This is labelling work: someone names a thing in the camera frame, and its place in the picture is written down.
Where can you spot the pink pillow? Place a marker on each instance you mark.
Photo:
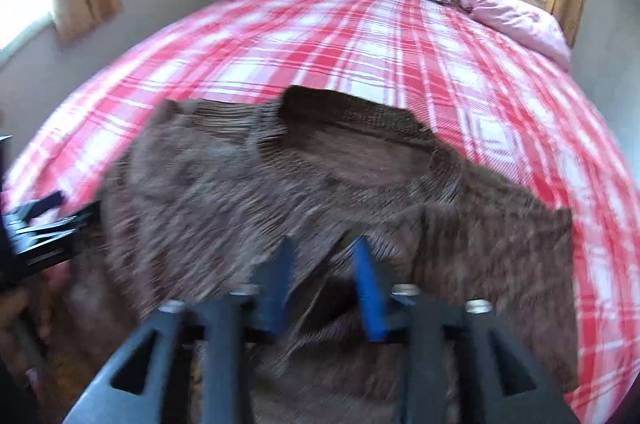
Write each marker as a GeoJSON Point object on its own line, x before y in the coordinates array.
{"type": "Point", "coordinates": [525, 23]}

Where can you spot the red white plaid bedsheet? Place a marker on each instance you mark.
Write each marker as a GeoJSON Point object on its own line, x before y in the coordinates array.
{"type": "Point", "coordinates": [498, 103]}

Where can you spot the brown knitted sweater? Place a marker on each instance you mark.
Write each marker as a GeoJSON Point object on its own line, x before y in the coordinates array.
{"type": "Point", "coordinates": [209, 189]}

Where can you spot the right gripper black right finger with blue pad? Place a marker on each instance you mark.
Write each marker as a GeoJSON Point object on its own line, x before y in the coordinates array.
{"type": "Point", "coordinates": [458, 363]}

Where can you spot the person's left hand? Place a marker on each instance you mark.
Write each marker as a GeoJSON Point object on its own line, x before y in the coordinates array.
{"type": "Point", "coordinates": [27, 309]}

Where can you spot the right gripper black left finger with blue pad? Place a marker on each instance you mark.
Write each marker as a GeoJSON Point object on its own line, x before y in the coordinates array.
{"type": "Point", "coordinates": [188, 362]}

